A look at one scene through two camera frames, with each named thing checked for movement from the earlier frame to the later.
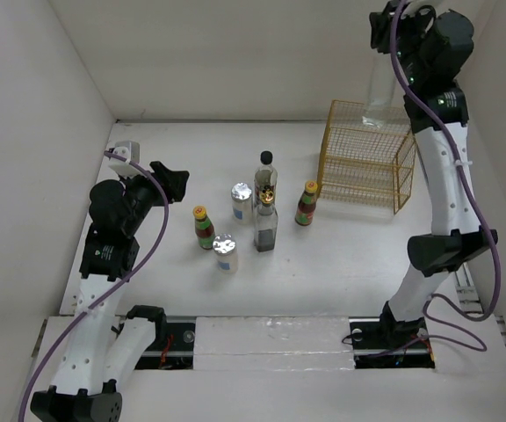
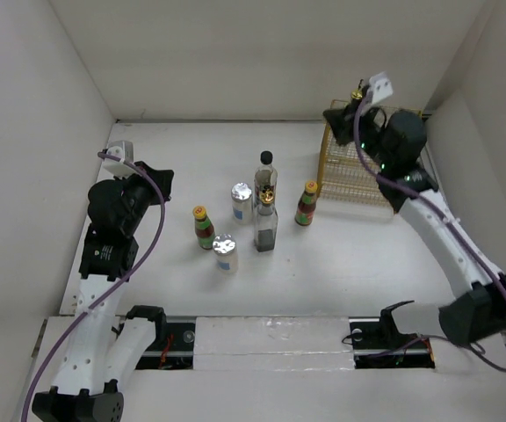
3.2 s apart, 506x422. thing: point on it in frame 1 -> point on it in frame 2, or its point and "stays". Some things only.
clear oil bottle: x=383 y=91 -> x=357 y=97
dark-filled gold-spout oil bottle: x=265 y=222 stays
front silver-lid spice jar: x=227 y=258 stays
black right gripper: x=379 y=28 -> x=336 y=118
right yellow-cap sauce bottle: x=307 y=204 stays
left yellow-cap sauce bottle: x=205 y=229 stays
